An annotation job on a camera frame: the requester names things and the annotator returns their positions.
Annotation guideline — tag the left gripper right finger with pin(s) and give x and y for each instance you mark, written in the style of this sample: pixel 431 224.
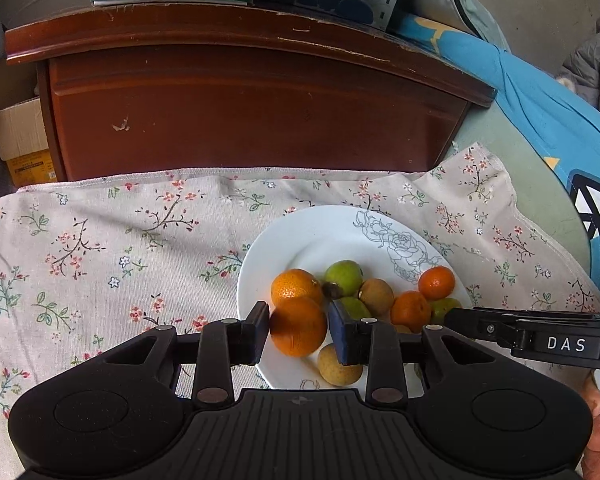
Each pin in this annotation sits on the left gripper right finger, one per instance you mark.
pixel 373 344

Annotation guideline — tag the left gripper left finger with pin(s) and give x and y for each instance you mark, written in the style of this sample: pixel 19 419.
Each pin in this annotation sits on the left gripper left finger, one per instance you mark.
pixel 223 345

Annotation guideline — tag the green jujube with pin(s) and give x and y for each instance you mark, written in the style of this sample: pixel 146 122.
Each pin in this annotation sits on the green jujube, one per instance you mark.
pixel 342 279
pixel 355 308
pixel 439 308

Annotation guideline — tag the brown longan fruit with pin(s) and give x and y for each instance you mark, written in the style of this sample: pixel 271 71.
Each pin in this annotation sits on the brown longan fruit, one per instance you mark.
pixel 377 295
pixel 333 371

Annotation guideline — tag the orange mandarin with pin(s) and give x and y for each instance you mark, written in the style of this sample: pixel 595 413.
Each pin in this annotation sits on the orange mandarin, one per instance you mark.
pixel 296 283
pixel 437 283
pixel 412 310
pixel 298 327

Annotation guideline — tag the white floral plate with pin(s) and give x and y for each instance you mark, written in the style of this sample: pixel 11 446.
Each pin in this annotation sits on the white floral plate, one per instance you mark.
pixel 351 252

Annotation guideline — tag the floral tablecloth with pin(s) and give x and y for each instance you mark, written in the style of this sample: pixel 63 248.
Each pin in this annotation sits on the floral tablecloth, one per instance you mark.
pixel 85 266

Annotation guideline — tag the blue shark plush pillow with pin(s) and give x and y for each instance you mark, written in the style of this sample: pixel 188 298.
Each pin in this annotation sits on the blue shark plush pillow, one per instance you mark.
pixel 563 129

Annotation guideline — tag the dark wooden cabinet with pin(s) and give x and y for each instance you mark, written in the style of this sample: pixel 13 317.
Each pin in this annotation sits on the dark wooden cabinet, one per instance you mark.
pixel 161 86

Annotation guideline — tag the cardboard box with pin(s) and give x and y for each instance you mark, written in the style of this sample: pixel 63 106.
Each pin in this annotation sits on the cardboard box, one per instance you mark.
pixel 23 144

